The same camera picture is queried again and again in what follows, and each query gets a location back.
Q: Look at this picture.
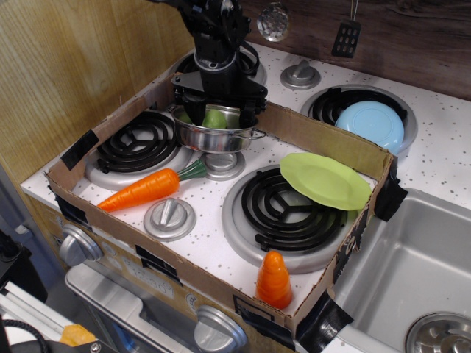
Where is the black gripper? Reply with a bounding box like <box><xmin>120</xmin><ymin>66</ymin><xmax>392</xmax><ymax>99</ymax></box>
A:
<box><xmin>171</xmin><ymin>71</ymin><xmax>268</xmax><ymax>129</ymax></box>

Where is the green toy broccoli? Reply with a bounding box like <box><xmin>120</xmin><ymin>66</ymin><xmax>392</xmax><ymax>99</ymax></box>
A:
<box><xmin>178</xmin><ymin>110</ymin><xmax>227</xmax><ymax>129</ymax></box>

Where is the small steel pan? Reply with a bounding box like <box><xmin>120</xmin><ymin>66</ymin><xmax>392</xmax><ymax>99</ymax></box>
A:
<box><xmin>169</xmin><ymin>104</ymin><xmax>266</xmax><ymax>154</ymax></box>

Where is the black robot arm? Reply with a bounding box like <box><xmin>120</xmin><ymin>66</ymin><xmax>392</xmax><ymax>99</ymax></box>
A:
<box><xmin>164</xmin><ymin>1</ymin><xmax>267</xmax><ymax>128</ymax></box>

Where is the silver stovetop knob middle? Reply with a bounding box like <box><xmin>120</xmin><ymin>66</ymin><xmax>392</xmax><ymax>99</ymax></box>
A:
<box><xmin>201</xmin><ymin>152</ymin><xmax>246</xmax><ymax>181</ymax></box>

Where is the silver stovetop knob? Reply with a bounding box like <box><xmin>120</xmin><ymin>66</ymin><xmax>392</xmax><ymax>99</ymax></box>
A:
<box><xmin>143</xmin><ymin>198</ymin><xmax>196</xmax><ymax>242</ymax></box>
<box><xmin>280</xmin><ymin>60</ymin><xmax>321</xmax><ymax>90</ymax></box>
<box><xmin>201</xmin><ymin>152</ymin><xmax>246</xmax><ymax>181</ymax></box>

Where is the front left black burner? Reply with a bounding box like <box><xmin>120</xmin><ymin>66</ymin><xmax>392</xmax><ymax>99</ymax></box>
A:
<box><xmin>85</xmin><ymin>110</ymin><xmax>194</xmax><ymax>191</ymax></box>

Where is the orange toy carrot with stem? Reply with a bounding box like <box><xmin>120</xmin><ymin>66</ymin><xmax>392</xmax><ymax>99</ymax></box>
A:
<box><xmin>97</xmin><ymin>160</ymin><xmax>207</xmax><ymax>213</ymax></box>

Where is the silver stovetop knob back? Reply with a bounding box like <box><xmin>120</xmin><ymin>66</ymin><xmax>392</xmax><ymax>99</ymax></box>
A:
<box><xmin>280</xmin><ymin>60</ymin><xmax>321</xmax><ymax>90</ymax></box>

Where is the hanging metal strainer ladle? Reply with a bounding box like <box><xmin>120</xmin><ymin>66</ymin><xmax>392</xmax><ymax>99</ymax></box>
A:
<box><xmin>256</xmin><ymin>1</ymin><xmax>291</xmax><ymax>43</ymax></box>

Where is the back right black burner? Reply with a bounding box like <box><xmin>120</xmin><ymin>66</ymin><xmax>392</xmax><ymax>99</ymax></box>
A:
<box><xmin>301</xmin><ymin>85</ymin><xmax>418</xmax><ymax>155</ymax></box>

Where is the front right black burner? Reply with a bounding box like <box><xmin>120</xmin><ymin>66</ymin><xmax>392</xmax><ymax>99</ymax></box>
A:
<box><xmin>222</xmin><ymin>166</ymin><xmax>357</xmax><ymax>274</ymax></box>

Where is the green plastic plate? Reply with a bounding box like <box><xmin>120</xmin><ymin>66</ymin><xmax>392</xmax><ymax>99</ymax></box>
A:
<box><xmin>280</xmin><ymin>152</ymin><xmax>372</xmax><ymax>211</ymax></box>

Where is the silver stovetop knob front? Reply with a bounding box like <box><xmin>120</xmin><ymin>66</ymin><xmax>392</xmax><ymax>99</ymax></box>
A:
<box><xmin>143</xmin><ymin>198</ymin><xmax>196</xmax><ymax>242</ymax></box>

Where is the hanging metal spatula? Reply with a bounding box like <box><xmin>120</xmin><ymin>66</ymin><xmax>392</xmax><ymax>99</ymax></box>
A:
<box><xmin>331</xmin><ymin>0</ymin><xmax>361</xmax><ymax>59</ymax></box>

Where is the light blue plastic plate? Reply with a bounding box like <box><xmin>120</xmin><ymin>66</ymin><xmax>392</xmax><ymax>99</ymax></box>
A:
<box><xmin>335</xmin><ymin>101</ymin><xmax>404</xmax><ymax>154</ymax></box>

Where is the cardboard fence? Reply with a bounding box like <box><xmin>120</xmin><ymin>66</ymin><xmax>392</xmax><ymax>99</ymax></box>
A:
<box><xmin>46</xmin><ymin>79</ymin><xmax>400</xmax><ymax>352</ymax></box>

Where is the orange carrot piece upright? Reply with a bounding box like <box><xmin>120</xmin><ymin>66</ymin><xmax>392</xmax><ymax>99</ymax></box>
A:
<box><xmin>255</xmin><ymin>251</ymin><xmax>292</xmax><ymax>310</ymax></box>

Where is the left oven knob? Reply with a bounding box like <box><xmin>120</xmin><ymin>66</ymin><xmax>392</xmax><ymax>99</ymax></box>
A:
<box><xmin>59</xmin><ymin>224</ymin><xmax>103</xmax><ymax>267</ymax></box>

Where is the oven knob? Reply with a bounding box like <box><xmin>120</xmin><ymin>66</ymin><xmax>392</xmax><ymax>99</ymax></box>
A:
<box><xmin>59</xmin><ymin>224</ymin><xmax>103</xmax><ymax>267</ymax></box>
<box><xmin>194</xmin><ymin>305</ymin><xmax>248</xmax><ymax>353</ymax></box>

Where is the right oven knob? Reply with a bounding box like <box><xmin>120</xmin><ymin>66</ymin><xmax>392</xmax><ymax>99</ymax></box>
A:
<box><xmin>194</xmin><ymin>305</ymin><xmax>248</xmax><ymax>353</ymax></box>

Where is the metal sink basin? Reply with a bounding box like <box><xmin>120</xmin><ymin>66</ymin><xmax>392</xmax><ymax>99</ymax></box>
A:
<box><xmin>333</xmin><ymin>190</ymin><xmax>470</xmax><ymax>352</ymax></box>

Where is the orange object bottom left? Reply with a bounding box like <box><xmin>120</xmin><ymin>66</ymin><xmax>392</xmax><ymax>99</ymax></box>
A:
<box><xmin>59</xmin><ymin>324</ymin><xmax>96</xmax><ymax>347</ymax></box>

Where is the sink drain strainer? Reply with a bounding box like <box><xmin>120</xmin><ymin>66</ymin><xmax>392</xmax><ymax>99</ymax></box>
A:
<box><xmin>404</xmin><ymin>312</ymin><xmax>470</xmax><ymax>352</ymax></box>

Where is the silver oven door handle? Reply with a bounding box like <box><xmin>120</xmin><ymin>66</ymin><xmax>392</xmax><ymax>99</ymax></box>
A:
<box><xmin>65</xmin><ymin>264</ymin><xmax>198</xmax><ymax>352</ymax></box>

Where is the black cable bottom left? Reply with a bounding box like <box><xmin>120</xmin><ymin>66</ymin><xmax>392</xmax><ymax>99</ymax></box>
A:
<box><xmin>0</xmin><ymin>318</ymin><xmax>51</xmax><ymax>353</ymax></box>

